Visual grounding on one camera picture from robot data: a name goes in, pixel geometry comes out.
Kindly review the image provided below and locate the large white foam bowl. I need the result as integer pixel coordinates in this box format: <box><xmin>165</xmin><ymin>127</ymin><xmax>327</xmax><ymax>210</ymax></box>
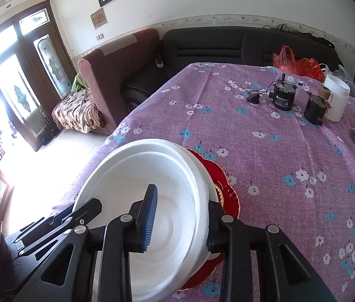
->
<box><xmin>178</xmin><ymin>145</ymin><xmax>220</xmax><ymax>267</ymax></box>

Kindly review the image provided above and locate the red wedding flower plate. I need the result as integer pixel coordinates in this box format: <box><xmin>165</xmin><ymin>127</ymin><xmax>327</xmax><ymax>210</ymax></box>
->
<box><xmin>179</xmin><ymin>148</ymin><xmax>240</xmax><ymax>291</ymax></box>

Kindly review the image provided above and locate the purple floral tablecloth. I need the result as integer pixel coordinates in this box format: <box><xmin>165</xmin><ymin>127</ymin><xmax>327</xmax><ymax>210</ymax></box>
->
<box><xmin>54</xmin><ymin>63</ymin><xmax>355</xmax><ymax>301</ymax></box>

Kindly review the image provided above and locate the patterned blanket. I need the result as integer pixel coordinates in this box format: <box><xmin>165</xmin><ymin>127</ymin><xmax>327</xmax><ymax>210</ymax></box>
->
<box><xmin>52</xmin><ymin>72</ymin><xmax>106</xmax><ymax>134</ymax></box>

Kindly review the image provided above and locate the wooden glass door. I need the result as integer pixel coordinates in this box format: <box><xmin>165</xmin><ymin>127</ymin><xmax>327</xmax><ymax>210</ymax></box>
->
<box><xmin>0</xmin><ymin>0</ymin><xmax>76</xmax><ymax>151</ymax></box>

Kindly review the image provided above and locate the dark jar with cork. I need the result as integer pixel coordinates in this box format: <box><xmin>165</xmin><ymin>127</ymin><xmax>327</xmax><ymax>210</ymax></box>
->
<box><xmin>304</xmin><ymin>85</ymin><xmax>331</xmax><ymax>126</ymax></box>

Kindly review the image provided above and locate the maroon armchair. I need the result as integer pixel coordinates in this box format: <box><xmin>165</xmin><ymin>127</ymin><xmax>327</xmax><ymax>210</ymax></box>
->
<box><xmin>78</xmin><ymin>29</ymin><xmax>159</xmax><ymax>135</ymax></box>

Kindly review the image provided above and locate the black power adapter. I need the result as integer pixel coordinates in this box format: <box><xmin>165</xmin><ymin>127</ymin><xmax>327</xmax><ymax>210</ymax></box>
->
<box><xmin>246</xmin><ymin>91</ymin><xmax>262</xmax><ymax>105</ymax></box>

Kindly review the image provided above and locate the black cylindrical motor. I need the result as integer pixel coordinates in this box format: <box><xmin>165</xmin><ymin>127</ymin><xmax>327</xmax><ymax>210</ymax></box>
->
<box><xmin>268</xmin><ymin>73</ymin><xmax>303</xmax><ymax>111</ymax></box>

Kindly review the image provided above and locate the white plastic tub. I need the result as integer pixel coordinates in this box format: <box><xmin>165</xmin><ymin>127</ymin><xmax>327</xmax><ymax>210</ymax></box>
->
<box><xmin>324</xmin><ymin>74</ymin><xmax>350</xmax><ymax>122</ymax></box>

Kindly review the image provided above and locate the red plastic bag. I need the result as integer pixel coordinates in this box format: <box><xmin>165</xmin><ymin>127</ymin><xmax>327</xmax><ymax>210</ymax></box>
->
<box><xmin>272</xmin><ymin>46</ymin><xmax>325</xmax><ymax>83</ymax></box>

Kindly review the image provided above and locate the black sofa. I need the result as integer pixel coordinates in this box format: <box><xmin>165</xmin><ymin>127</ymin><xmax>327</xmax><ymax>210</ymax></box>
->
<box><xmin>121</xmin><ymin>26</ymin><xmax>343</xmax><ymax>110</ymax></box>

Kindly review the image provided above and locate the small wall plaque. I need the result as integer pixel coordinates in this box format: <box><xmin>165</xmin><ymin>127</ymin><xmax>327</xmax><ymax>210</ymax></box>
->
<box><xmin>90</xmin><ymin>8</ymin><xmax>108</xmax><ymax>29</ymax></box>

